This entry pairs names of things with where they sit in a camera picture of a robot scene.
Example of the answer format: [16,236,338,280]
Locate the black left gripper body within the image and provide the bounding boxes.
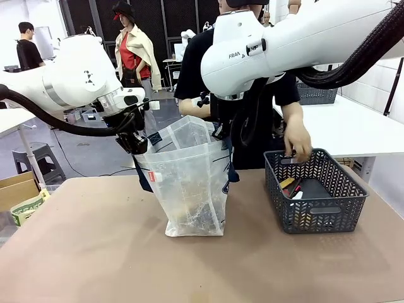
[103,105,146,137]

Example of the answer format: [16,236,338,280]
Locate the grey plastic basket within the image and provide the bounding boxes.
[263,148,370,235]
[295,80,338,106]

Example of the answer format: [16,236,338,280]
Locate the brown cardboard box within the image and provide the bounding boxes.
[0,171,41,213]

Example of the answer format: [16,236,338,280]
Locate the white board panel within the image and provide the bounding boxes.
[33,26,54,60]

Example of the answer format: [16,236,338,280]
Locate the white table with leg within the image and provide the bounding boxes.
[0,109,47,190]

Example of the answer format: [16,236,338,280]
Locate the black left arm cable sleeve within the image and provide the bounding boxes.
[0,83,137,138]

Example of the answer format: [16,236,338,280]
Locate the background person in black shirt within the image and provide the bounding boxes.
[16,21,45,72]

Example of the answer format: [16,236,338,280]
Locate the black right arm cable sleeve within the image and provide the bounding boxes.
[232,3,404,148]

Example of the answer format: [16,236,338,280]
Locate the white side table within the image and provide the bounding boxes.
[273,93,404,158]

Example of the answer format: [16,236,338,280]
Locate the green printed paper bag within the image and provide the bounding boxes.
[10,188,51,227]

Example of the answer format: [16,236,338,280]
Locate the person's left forearm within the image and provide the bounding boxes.
[280,101,304,126]

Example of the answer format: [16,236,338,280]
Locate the clear storage box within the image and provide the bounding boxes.
[81,109,102,122]

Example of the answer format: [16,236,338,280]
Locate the black tripod stand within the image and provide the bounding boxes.
[383,56,404,116]

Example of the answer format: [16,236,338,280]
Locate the black arm cable sleeve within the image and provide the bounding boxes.
[0,83,137,138]
[232,3,404,148]

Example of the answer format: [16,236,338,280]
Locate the person's right forearm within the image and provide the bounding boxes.
[178,97,213,120]

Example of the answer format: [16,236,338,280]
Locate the person's left hand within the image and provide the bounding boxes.
[283,114,314,157]

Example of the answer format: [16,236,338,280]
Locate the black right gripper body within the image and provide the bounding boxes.
[210,97,235,129]

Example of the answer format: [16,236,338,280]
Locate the person in black t-shirt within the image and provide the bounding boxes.
[173,0,313,170]

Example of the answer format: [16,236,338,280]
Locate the yellow flat packet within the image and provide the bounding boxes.
[278,177,296,191]

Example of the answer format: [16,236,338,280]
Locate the mannequin in cream jacket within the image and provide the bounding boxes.
[112,0,163,127]

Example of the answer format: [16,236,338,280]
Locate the grey plastic stool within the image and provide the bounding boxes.
[11,142,67,184]

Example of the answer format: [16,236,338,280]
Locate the translucent shopping bag navy handles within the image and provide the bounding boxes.
[132,115,241,238]

